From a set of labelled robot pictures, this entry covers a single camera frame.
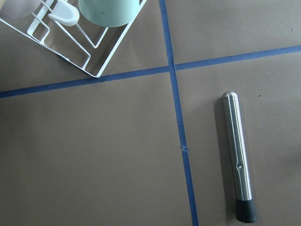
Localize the mint green cup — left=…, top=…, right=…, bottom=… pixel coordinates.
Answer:
left=78, top=0, right=140, bottom=27

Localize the lilac pink cup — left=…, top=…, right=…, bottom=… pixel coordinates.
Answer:
left=0, top=0, right=41, bottom=19

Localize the steel muddler black tip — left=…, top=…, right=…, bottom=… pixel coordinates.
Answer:
left=222, top=91, right=258, bottom=224

